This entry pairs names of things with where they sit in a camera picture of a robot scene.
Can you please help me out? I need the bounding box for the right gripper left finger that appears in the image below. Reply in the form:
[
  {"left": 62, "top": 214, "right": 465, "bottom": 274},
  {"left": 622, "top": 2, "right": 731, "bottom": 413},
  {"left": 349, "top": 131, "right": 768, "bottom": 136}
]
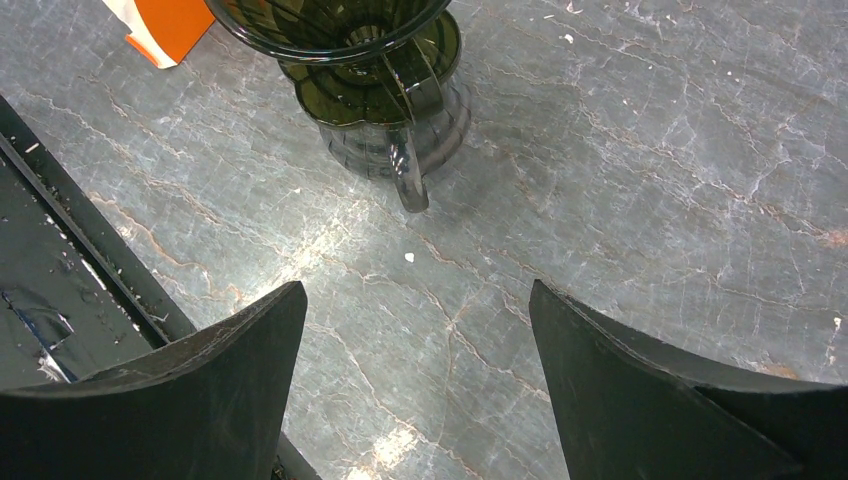
[{"left": 1, "top": 281, "right": 308, "bottom": 479}]

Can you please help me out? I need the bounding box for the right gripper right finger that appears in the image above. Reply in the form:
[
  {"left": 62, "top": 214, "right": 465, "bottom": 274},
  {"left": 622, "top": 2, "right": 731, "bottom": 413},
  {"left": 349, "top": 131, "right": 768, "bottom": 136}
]
[{"left": 529, "top": 280, "right": 847, "bottom": 479}]

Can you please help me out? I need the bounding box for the dark green coffee dripper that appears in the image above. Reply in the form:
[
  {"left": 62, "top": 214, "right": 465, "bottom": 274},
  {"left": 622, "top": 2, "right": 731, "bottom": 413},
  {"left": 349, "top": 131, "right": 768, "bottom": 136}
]
[{"left": 207, "top": 1, "right": 460, "bottom": 129}]

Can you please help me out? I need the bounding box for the clear glass coffee server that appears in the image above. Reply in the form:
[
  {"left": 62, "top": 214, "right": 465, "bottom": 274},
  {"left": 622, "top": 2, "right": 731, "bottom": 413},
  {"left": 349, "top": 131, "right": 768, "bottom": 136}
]
[{"left": 319, "top": 74, "right": 472, "bottom": 213}]

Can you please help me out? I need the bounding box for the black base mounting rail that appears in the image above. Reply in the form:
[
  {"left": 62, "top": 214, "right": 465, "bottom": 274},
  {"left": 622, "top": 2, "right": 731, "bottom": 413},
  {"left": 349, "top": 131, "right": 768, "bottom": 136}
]
[{"left": 0, "top": 95, "right": 326, "bottom": 480}]

